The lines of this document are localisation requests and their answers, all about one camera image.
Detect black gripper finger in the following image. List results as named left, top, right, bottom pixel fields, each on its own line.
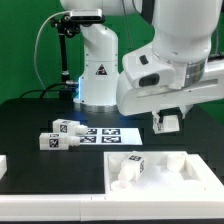
left=156, top=111, right=164, bottom=124
left=179, top=105, right=192, bottom=119

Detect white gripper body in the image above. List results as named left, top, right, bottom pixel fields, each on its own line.
left=116, top=49, right=224, bottom=116

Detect white square tabletop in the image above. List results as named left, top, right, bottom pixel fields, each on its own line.
left=104, top=151, right=224, bottom=196

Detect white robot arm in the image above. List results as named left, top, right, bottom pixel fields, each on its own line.
left=60, top=0, right=224, bottom=116

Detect white sheet with tags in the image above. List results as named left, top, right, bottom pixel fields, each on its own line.
left=80, top=128, right=142, bottom=145

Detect white U-shaped obstacle fence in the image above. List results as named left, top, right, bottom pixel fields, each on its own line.
left=0, top=153, right=224, bottom=222

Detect black cables on table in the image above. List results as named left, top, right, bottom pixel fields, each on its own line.
left=19, top=79, right=80, bottom=100

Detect silver depth camera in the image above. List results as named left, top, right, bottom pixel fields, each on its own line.
left=69, top=9, right=103, bottom=21

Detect black camera stand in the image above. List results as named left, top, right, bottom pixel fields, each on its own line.
left=50, top=15, right=80, bottom=100

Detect white camera cable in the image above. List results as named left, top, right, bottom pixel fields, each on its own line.
left=33, top=10, right=72, bottom=90

